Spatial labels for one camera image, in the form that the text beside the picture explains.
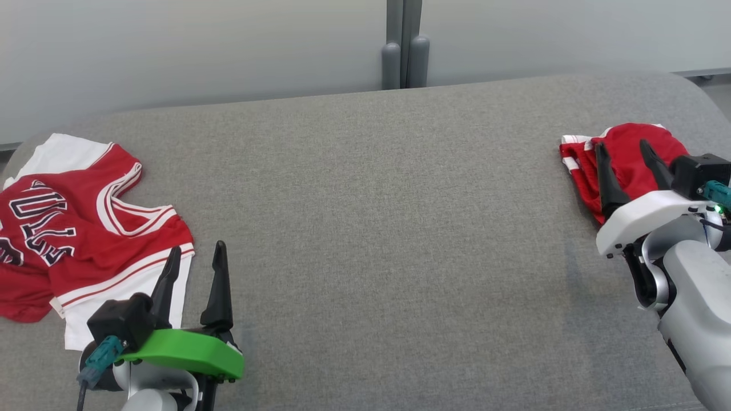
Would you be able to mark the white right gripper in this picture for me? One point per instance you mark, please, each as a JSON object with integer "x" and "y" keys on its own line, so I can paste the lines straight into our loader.
{"x": 645, "y": 217}

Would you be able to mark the grey partition post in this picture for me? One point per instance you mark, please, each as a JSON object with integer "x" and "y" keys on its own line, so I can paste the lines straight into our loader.
{"x": 420, "y": 63}

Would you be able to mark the grey floor rail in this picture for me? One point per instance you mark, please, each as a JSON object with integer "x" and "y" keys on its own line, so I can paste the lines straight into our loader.
{"x": 8, "y": 146}
{"x": 708, "y": 72}

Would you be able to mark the red white Bulls jersey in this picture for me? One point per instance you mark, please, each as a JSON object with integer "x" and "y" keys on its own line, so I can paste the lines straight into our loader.
{"x": 85, "y": 240}

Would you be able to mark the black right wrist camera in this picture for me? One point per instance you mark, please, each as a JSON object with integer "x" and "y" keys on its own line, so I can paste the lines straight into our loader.
{"x": 697, "y": 171}

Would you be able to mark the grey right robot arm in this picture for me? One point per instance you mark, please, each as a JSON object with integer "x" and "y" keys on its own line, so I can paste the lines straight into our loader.
{"x": 697, "y": 319}

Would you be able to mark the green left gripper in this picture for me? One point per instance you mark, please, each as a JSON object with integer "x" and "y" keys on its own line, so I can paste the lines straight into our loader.
{"x": 188, "y": 351}

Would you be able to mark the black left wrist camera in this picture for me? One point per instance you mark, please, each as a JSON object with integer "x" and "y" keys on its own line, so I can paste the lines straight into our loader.
{"x": 120, "y": 322}

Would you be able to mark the red Bulls shorts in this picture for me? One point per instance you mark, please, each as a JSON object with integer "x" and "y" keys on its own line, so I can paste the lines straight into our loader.
{"x": 628, "y": 148}

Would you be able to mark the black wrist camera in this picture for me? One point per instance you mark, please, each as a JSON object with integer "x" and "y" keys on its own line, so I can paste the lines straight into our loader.
{"x": 697, "y": 171}
{"x": 120, "y": 322}

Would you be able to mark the grey fabric sofa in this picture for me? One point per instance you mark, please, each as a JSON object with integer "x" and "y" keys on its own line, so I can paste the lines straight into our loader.
{"x": 371, "y": 228}

